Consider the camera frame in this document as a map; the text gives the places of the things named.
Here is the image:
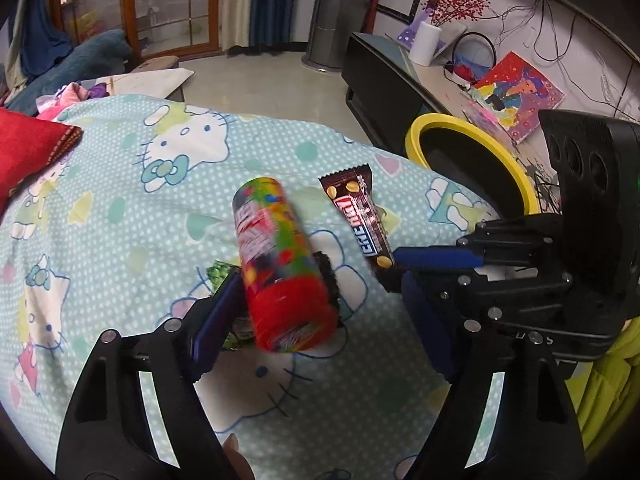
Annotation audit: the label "grey tower air conditioner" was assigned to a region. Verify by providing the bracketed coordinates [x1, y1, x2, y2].
[303, 0, 370, 73]

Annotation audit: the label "blue curtain left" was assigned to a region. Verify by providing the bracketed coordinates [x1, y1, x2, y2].
[20, 0, 74, 82]

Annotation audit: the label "wooden glass sliding door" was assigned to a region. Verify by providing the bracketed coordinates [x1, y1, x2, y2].
[49, 0, 219, 60]

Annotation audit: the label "red blanket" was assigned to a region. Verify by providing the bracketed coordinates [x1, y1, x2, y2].
[0, 108, 84, 211]

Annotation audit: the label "green black snack packet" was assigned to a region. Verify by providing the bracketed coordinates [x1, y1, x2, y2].
[205, 260, 255, 351]

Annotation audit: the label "white coffee table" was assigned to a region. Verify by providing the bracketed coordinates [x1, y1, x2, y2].
[96, 67, 194, 99]

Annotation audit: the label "purple cloth pile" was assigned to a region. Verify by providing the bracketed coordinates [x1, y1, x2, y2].
[82, 81, 110, 100]

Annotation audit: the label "hello kitty teal blanket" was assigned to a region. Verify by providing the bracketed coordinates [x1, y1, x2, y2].
[1, 96, 496, 479]

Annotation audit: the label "person left hand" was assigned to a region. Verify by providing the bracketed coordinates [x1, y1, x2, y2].
[222, 434, 255, 480]

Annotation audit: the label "red candy tube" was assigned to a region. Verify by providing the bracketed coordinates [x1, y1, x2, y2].
[232, 177, 338, 353]

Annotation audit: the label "yellow rim trash bin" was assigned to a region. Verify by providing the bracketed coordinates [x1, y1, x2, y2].
[405, 113, 540, 219]

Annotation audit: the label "blue curtain right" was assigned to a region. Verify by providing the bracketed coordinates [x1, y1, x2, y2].
[248, 0, 295, 49]

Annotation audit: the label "colourful girl painting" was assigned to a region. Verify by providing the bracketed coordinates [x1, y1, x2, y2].
[471, 51, 564, 143]

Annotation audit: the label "blue curtain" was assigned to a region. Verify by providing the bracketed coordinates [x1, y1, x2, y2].
[248, 0, 295, 49]
[20, 0, 74, 82]

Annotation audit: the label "white vase red berries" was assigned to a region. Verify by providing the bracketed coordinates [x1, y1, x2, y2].
[409, 0, 490, 66]

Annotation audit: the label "blue grey sofa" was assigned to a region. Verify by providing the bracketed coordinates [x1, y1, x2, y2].
[4, 28, 134, 116]

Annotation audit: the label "brown chocolate bar wrapper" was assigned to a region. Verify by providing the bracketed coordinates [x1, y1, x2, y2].
[320, 165, 394, 278]

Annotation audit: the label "tv cabinet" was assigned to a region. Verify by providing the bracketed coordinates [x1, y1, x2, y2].
[342, 31, 561, 196]

